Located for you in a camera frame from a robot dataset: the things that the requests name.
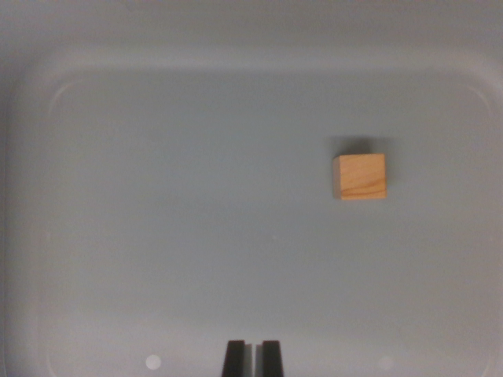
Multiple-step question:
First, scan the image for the grey plastic tray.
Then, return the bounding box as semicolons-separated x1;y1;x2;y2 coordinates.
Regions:
0;0;503;377

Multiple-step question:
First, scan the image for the wooden cube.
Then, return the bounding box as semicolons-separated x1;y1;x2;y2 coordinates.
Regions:
332;153;388;201

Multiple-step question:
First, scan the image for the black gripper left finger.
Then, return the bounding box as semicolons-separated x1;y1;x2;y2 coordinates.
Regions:
222;340;253;377

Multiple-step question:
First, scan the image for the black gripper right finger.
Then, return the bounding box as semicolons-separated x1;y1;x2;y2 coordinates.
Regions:
255;339;285;377

